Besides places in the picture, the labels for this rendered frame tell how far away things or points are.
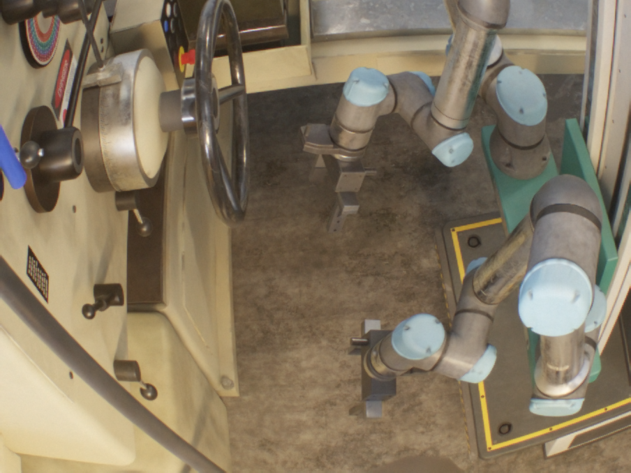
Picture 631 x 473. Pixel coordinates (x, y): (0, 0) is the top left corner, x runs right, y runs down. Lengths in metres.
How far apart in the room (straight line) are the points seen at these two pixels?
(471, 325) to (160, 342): 0.76
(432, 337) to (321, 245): 1.31
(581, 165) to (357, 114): 0.46
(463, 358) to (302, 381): 1.11
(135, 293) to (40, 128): 1.01
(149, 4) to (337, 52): 0.77
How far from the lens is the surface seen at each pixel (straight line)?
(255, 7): 1.97
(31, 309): 0.52
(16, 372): 1.14
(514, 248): 1.47
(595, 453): 2.56
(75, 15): 1.19
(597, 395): 2.28
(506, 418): 2.23
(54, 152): 1.16
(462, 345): 1.59
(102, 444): 1.41
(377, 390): 1.69
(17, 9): 1.08
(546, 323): 1.28
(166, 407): 2.03
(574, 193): 1.29
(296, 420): 2.60
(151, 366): 2.07
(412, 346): 1.53
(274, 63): 2.03
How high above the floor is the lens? 2.44
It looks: 58 degrees down
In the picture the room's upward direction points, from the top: 12 degrees counter-clockwise
